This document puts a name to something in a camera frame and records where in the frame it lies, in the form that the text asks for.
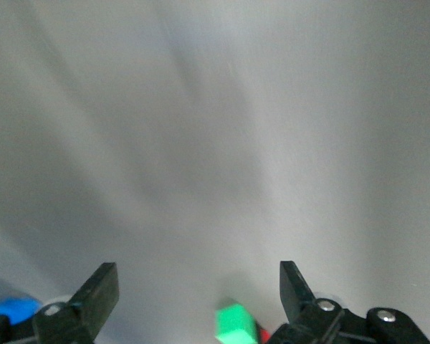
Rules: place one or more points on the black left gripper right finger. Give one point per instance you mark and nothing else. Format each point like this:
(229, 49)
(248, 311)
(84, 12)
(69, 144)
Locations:
(297, 297)

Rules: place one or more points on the small green cube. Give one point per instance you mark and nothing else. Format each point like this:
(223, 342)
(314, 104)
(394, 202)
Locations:
(234, 322)

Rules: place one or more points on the small red cube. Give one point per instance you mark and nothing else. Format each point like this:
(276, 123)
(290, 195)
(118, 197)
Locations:
(263, 336)

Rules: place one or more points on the blue plastic storage bin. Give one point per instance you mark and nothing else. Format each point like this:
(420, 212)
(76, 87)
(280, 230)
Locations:
(10, 309)

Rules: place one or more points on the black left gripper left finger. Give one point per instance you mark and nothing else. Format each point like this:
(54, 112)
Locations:
(93, 297)

